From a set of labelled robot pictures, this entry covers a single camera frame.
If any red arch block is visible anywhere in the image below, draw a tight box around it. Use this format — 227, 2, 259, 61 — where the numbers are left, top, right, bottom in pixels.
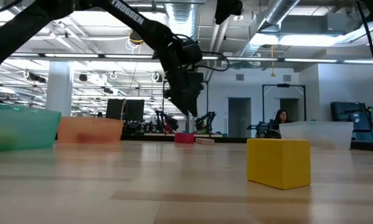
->
174, 132, 196, 144

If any natural wooden plank with label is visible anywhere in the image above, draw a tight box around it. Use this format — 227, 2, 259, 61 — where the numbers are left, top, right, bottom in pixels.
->
194, 137, 216, 146

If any yellow cube block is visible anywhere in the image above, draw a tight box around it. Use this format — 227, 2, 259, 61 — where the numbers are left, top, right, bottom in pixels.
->
246, 138, 312, 190

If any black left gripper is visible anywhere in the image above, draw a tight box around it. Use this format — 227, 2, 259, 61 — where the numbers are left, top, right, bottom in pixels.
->
159, 39, 205, 118

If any black aluminium table frame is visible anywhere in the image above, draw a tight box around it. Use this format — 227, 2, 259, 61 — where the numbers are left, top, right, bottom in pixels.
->
120, 133, 373, 152

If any yellow hanging cone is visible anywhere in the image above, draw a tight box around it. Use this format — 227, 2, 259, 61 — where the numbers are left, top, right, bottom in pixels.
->
269, 45, 276, 78

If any blue equipment cart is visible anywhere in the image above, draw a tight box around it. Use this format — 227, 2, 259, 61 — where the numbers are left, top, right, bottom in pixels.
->
330, 101, 373, 142

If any clear plastic bin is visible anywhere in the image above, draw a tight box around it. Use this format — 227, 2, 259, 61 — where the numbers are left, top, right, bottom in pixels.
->
278, 121, 354, 151

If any silver ribbed ventilation duct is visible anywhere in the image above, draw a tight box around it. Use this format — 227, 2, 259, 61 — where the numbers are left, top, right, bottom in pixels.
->
229, 0, 302, 69
164, 0, 205, 41

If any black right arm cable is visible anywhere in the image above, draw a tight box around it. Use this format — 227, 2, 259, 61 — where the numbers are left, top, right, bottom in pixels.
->
356, 0, 373, 90

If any white pillar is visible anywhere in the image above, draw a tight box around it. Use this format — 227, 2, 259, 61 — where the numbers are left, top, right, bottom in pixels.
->
45, 60, 74, 116

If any long ceiling light strip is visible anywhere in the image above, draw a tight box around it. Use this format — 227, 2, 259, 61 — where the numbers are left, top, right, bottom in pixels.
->
10, 52, 373, 65

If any black ceiling lamp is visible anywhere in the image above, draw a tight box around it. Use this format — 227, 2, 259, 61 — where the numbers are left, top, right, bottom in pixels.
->
129, 30, 144, 44

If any black left wrist camera cable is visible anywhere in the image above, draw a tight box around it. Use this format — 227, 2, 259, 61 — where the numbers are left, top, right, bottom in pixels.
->
173, 32, 230, 73

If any green translucent plastic bin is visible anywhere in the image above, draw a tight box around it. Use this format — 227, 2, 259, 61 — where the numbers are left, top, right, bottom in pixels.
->
0, 101, 62, 154

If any grey door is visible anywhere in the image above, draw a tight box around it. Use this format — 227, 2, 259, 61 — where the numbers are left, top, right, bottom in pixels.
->
227, 96, 252, 138
279, 98, 300, 123

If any grey rectangular air duct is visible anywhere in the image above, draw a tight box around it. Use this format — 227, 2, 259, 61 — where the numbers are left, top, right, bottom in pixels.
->
279, 12, 361, 35

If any bright ceiling light panel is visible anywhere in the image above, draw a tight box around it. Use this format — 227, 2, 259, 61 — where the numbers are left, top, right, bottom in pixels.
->
250, 18, 373, 47

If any orange translucent plastic bin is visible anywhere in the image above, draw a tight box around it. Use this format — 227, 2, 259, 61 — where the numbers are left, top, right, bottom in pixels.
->
57, 116, 125, 144

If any black monitor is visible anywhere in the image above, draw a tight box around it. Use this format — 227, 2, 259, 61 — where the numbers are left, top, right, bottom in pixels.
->
105, 98, 127, 121
125, 99, 146, 123

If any black gantry frame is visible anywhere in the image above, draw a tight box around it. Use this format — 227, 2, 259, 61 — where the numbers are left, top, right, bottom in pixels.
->
162, 80, 210, 134
262, 83, 307, 123

